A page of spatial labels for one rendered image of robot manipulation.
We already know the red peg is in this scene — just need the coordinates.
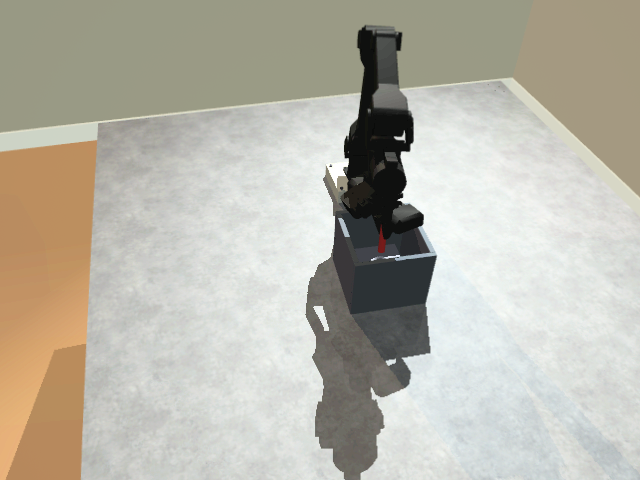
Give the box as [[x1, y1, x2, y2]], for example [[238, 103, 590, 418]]
[[378, 227, 386, 253]]

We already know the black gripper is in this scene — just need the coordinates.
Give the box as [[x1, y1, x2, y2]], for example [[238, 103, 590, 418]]
[[347, 170, 424, 240]]

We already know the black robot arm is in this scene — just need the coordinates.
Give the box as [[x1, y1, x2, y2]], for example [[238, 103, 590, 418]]
[[341, 25, 414, 219]]

